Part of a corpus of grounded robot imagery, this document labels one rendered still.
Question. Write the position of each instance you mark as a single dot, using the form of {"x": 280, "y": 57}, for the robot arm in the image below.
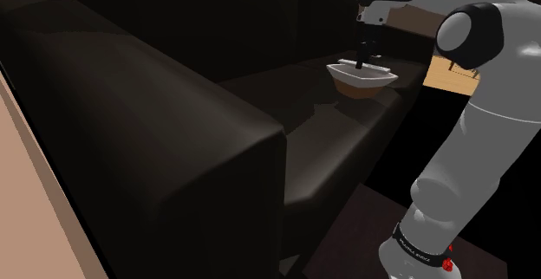
{"x": 494, "y": 113}

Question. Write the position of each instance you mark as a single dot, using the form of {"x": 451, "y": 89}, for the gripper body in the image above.
{"x": 366, "y": 41}

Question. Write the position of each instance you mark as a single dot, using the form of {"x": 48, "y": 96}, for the white and brown bowl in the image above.
{"x": 359, "y": 81}

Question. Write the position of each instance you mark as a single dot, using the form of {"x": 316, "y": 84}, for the dark brown leather sofa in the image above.
{"x": 139, "y": 113}

